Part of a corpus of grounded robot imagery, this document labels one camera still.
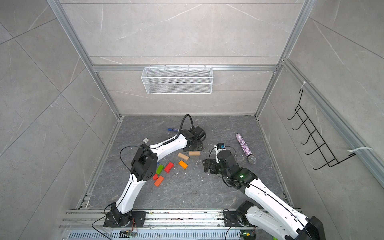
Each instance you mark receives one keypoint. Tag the green rectangular block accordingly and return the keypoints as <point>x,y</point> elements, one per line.
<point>159,170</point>

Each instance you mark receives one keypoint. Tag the white wire mesh basket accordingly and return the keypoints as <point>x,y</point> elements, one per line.
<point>177,80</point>

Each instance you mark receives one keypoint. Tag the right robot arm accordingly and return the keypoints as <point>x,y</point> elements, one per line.
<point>264,210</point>

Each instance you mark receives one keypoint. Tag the natural wood block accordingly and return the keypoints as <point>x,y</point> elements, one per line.
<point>191,153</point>
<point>183,157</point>

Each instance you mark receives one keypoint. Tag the red arch block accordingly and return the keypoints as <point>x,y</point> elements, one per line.
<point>168,168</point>

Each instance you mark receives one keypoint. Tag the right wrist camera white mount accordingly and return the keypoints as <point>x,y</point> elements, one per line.
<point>218,148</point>

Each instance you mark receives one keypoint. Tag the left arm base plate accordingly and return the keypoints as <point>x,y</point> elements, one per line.
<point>131,219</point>

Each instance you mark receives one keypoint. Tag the orange rectangular block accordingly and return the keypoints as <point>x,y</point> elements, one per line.
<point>159,181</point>

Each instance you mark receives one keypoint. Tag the white perforated cable tray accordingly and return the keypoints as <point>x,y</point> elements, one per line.
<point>159,235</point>

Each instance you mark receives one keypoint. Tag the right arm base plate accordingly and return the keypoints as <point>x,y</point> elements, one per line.
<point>234,219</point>

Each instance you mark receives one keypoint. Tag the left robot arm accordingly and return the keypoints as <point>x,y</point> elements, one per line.
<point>144,166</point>

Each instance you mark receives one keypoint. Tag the black wire hook rack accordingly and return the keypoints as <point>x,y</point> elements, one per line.
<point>315,137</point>

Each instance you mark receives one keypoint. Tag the yellow-orange rectangular block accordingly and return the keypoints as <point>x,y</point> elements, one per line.
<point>183,164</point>

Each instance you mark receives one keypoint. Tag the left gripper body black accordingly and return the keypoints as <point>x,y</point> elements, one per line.
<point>199,146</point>

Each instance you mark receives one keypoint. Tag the aluminium mounting rail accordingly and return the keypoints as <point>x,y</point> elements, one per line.
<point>155,219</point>

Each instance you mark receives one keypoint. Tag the glitter purple tube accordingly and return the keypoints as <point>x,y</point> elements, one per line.
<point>249,155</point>

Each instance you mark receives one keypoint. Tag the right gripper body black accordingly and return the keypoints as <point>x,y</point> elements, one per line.
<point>215,167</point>

